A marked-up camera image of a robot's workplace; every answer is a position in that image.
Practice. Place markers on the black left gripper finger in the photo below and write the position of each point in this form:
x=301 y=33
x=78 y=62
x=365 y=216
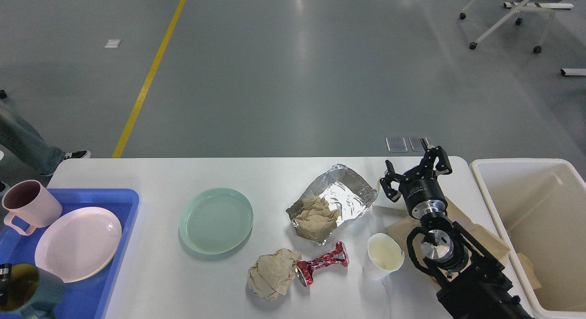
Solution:
x=5 y=276

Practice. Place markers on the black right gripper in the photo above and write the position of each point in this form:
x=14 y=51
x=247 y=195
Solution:
x=423 y=195

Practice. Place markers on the dark teal mug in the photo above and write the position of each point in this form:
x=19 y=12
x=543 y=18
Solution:
x=34 y=293

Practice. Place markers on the light green plate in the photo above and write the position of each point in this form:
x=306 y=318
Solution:
x=216 y=221

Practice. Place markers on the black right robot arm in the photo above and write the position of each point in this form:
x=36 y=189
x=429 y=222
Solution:
x=472 y=281

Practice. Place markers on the right floor socket plate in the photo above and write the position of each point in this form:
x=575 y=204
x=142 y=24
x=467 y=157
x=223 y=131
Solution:
x=419 y=144

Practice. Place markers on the floor socket plate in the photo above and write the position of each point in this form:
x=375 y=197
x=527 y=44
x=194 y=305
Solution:
x=396 y=144
x=419 y=144

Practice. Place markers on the lying white paper cup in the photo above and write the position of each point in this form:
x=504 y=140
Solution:
x=384 y=202

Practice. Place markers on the left floor socket plate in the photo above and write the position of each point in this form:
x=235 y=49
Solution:
x=396 y=144

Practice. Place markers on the brown paper bag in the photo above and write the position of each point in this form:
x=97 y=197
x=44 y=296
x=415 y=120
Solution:
x=493 y=244

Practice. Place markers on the aluminium foil tray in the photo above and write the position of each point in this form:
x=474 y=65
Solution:
x=344 y=189

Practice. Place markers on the pink mug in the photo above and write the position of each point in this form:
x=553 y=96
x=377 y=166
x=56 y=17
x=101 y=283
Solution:
x=32 y=203

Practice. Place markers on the pink plate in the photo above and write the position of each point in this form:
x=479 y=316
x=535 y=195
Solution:
x=79 y=244

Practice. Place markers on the upright white paper cup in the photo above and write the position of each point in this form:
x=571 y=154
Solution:
x=384 y=256

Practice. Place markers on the crumpled brown paper in foil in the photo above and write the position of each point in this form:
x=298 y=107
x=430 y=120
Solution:
x=317 y=220

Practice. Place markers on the white plastic bin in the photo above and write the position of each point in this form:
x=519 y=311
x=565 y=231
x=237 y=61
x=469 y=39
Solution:
x=538 y=208

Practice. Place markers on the person in jeans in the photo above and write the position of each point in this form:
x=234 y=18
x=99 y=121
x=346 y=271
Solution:
x=23 y=140

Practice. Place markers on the brown paper scrap in bin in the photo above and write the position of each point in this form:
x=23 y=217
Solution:
x=528 y=267

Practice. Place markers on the crushed red can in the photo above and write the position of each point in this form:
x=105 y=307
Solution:
x=305 y=269

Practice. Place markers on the crumpled brown paper ball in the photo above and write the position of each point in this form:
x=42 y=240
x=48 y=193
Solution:
x=272 y=274

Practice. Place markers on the white bar on floor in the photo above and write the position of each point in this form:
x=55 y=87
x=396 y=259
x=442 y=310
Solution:
x=568 y=72

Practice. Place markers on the white rolling chair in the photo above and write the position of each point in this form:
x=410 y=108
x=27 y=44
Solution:
x=517 y=7

